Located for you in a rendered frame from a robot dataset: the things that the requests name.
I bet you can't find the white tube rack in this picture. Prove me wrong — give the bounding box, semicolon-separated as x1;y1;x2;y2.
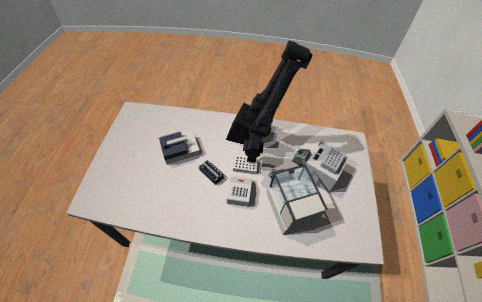
233;155;258;174

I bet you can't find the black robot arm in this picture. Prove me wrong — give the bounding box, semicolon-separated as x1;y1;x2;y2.
242;40;313;163

